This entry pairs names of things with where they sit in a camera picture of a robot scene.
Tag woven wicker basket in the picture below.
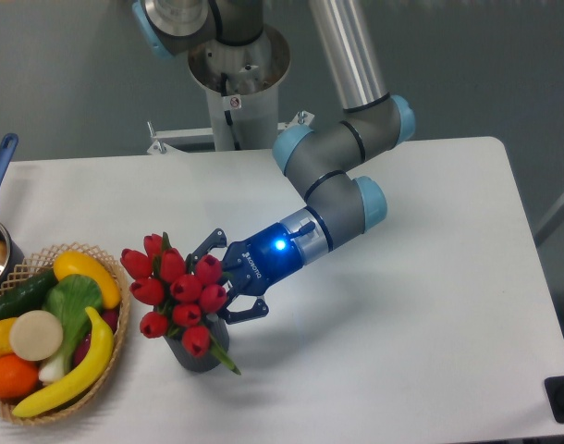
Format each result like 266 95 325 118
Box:
0 242 130 426

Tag green bok choy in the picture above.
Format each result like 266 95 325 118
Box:
39 274 103 385

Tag red tulip bouquet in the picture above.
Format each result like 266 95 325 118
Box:
120 233 240 375

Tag dark red radish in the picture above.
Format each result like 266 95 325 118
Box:
72 308 119 368

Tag beige round slice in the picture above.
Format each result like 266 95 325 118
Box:
9 310 64 362

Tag orange fruit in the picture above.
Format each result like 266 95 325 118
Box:
0 354 39 400

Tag yellow banana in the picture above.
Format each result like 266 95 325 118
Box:
12 307 114 418

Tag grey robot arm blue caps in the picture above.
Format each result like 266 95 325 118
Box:
132 1 415 324

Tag white metal mounting bracket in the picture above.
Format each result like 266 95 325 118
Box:
147 110 315 154

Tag white frame at right edge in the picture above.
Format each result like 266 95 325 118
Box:
533 192 564 248

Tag green cucumber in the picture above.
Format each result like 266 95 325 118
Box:
0 269 57 320

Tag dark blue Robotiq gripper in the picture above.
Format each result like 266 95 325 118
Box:
186 223 304 323

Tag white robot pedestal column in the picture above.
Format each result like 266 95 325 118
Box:
188 24 290 151

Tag dark grey ribbed vase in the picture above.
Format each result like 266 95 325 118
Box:
164 317 229 373

